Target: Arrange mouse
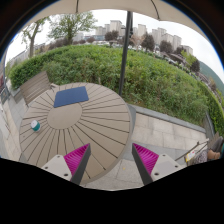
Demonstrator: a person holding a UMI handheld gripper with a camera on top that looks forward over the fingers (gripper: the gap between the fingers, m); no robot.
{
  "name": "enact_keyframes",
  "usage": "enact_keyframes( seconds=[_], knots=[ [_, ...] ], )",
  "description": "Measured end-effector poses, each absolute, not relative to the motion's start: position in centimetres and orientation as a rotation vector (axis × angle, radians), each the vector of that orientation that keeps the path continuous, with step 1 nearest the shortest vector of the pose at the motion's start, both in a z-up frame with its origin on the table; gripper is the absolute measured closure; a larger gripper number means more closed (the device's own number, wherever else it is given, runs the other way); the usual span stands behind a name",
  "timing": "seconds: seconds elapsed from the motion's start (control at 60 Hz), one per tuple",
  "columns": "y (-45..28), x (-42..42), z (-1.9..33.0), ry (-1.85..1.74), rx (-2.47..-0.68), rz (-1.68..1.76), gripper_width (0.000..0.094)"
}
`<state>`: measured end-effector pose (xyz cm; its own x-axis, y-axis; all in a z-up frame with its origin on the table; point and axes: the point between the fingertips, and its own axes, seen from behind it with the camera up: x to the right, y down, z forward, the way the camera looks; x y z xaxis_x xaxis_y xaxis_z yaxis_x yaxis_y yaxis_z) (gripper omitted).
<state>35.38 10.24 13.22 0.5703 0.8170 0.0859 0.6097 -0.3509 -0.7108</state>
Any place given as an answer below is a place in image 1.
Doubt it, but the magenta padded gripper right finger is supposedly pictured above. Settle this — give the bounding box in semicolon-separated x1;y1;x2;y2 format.
132;143;181;185

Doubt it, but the white and green mouse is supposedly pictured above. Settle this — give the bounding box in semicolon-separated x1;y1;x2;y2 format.
30;120;40;132

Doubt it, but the green hedge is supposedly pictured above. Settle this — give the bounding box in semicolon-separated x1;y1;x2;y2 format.
9;45;224;137

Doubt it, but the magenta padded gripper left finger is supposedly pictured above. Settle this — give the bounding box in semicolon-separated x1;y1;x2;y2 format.
42;144;91;185

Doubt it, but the wooden slatted bench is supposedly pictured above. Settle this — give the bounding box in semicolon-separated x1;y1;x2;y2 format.
20;71;57;105

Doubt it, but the round wooden slatted table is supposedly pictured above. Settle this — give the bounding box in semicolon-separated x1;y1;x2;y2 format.
19;83;133;184

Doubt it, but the beige umbrella canopy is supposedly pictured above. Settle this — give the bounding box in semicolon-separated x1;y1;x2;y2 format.
23;0;207;38

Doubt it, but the black umbrella pole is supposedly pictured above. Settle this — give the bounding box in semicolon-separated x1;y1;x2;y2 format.
118;11;133;96

